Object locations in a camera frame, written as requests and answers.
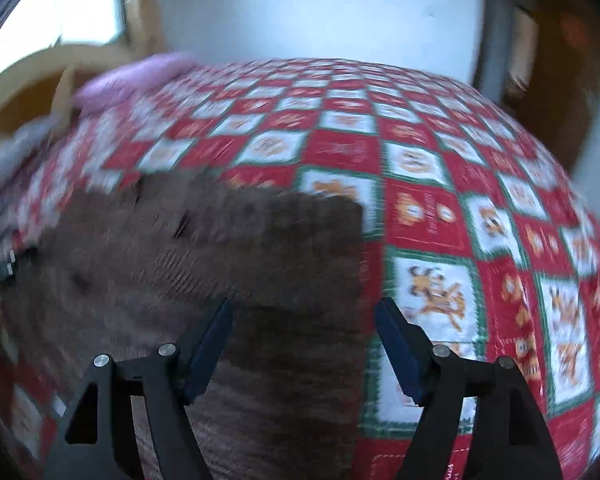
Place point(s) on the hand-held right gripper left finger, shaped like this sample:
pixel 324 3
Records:
pixel 211 342

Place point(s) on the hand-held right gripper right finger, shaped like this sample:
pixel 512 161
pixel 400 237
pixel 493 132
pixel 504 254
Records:
pixel 399 347

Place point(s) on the brown knit sweater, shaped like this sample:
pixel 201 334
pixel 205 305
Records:
pixel 205 250

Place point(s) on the striped pillow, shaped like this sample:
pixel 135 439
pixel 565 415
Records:
pixel 15 152

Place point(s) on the red checkered cartoon bedsheet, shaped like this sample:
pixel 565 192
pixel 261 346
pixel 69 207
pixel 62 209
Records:
pixel 430 185

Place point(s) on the cream and brown headboard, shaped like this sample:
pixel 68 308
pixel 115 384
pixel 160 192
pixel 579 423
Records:
pixel 35 90

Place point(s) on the folded pink quilt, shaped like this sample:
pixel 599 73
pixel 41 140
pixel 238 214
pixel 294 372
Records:
pixel 130 82

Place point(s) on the window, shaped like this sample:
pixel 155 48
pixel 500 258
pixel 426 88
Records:
pixel 55 10

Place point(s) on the beige patterned curtain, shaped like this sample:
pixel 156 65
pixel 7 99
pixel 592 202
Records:
pixel 140 5

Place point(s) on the brown wooden door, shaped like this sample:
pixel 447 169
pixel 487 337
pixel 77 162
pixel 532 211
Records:
pixel 565 90

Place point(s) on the dark door frame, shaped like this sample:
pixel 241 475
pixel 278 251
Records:
pixel 495 35

